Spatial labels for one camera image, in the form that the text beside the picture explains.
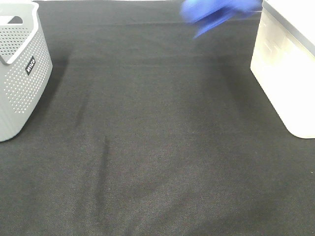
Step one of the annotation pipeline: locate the translucent white storage box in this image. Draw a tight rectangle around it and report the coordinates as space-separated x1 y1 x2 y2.
250 0 315 139

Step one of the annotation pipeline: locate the black table cloth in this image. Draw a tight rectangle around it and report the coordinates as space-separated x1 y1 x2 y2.
0 0 315 236

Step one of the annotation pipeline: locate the grey perforated plastic basket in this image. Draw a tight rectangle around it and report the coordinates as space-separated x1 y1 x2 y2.
0 0 53 142

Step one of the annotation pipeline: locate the blue microfibre towel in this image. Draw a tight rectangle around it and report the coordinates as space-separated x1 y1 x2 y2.
180 0 262 38

